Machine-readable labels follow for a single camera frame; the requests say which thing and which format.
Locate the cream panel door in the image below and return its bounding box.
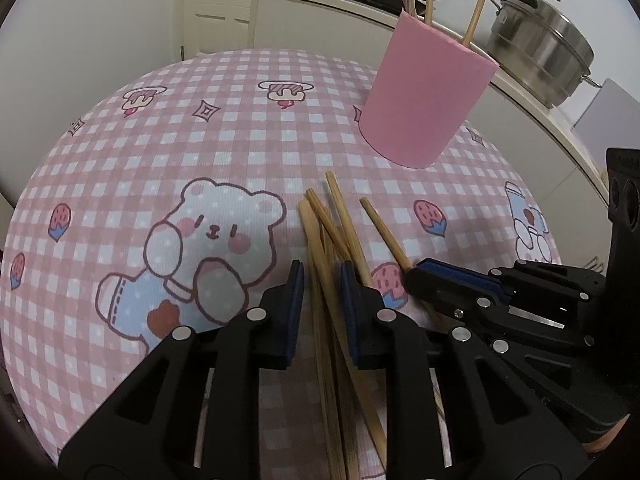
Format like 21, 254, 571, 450
182, 0, 250, 58

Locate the pink checked tablecloth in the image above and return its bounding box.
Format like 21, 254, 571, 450
1, 50, 559, 460

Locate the pink cup holder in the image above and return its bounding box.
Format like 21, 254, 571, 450
359, 12, 498, 169

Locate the lilac white board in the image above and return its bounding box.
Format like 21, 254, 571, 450
573, 78, 640, 170

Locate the light bamboo chopstick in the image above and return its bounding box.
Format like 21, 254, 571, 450
461, 0, 486, 48

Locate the stainless steel steamer pot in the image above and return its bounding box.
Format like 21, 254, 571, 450
487, 0, 600, 108

